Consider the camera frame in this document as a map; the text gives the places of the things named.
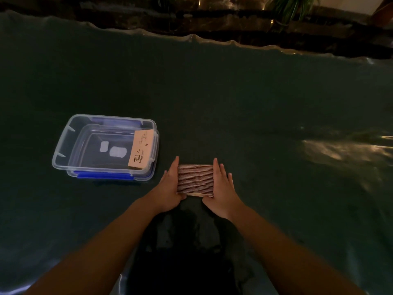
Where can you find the person's right hand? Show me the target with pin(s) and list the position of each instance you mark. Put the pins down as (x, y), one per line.
(224, 196)

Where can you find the person's left hand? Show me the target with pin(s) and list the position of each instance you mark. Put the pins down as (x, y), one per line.
(165, 193)

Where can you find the person's right thumb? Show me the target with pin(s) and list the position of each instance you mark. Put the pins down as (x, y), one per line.
(207, 198)

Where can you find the person's left thumb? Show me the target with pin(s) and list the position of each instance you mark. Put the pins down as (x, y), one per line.
(181, 196)

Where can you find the person's right middle finger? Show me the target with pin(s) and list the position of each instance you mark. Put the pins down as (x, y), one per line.
(223, 175)

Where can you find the person's left middle finger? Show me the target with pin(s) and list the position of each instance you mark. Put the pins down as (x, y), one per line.
(166, 176)

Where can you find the stack of brown paper packets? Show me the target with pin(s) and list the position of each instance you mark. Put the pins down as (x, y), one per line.
(195, 179)

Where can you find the person's right forearm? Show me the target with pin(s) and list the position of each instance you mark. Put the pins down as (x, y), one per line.
(285, 258)

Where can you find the person's left forearm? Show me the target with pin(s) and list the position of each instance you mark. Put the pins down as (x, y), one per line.
(101, 248)

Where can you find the beige printed paper packet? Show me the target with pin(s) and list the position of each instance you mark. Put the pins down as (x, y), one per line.
(140, 148)

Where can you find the person's dark clothing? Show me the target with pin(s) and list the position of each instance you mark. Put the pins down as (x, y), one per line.
(190, 248)

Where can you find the large white label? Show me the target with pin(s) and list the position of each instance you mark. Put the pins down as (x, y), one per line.
(118, 152)

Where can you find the dark green table cover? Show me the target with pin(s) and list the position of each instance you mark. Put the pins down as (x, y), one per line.
(245, 119)

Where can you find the small white label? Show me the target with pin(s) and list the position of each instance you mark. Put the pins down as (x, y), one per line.
(104, 146)

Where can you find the clear plastic storage container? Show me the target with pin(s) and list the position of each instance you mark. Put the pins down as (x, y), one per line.
(92, 144)

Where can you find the green potted plant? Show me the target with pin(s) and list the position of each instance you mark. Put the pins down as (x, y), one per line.
(290, 7)

